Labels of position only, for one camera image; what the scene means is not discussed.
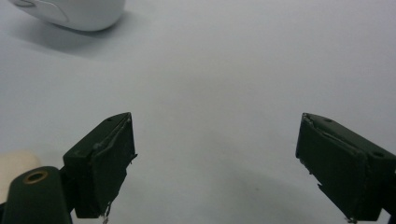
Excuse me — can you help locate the white computer mouse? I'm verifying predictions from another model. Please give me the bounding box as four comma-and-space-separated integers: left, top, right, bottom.
8, 0, 126, 33

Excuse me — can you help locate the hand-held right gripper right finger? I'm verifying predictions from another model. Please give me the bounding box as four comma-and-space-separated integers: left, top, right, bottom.
295, 112, 396, 222

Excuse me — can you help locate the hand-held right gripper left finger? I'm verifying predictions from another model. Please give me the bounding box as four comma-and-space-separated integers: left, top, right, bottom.
63, 112, 138, 219

